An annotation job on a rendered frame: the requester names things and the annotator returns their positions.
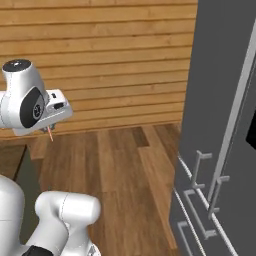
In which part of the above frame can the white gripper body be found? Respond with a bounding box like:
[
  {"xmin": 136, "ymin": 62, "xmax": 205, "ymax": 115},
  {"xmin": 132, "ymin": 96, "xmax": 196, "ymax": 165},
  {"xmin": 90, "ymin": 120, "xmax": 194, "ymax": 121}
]
[{"xmin": 13, "ymin": 99, "xmax": 74, "ymax": 137}]

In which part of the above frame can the grey fridge door handle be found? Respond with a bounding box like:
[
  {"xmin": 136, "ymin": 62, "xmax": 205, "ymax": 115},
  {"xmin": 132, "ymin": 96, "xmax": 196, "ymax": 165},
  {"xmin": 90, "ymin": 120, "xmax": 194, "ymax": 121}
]
[
  {"xmin": 190, "ymin": 150, "xmax": 213, "ymax": 190},
  {"xmin": 207, "ymin": 175, "xmax": 231, "ymax": 220}
]

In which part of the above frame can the grey fridge drawer handle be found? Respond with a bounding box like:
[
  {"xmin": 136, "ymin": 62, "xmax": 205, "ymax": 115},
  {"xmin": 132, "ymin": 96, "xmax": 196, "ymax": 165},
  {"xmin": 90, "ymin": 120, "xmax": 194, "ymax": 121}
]
[
  {"xmin": 182, "ymin": 188, "xmax": 218, "ymax": 240},
  {"xmin": 177, "ymin": 220, "xmax": 195, "ymax": 256}
]

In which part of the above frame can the dark counter cabinet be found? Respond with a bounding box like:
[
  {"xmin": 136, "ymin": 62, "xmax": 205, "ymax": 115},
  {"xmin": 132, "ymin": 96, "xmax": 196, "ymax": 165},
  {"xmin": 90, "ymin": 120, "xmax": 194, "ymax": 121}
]
[{"xmin": 14, "ymin": 145, "xmax": 45, "ymax": 245}]

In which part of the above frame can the pink straw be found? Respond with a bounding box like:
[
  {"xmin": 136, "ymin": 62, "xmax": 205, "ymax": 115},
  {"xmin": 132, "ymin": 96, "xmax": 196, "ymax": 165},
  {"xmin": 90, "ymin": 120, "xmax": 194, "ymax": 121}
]
[{"xmin": 47, "ymin": 125, "xmax": 55, "ymax": 143}]

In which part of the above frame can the dark grey fridge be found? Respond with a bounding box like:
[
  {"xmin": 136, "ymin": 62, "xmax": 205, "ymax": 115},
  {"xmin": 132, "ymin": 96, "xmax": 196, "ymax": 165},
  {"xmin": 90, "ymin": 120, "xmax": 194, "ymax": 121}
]
[{"xmin": 168, "ymin": 0, "xmax": 256, "ymax": 256}]

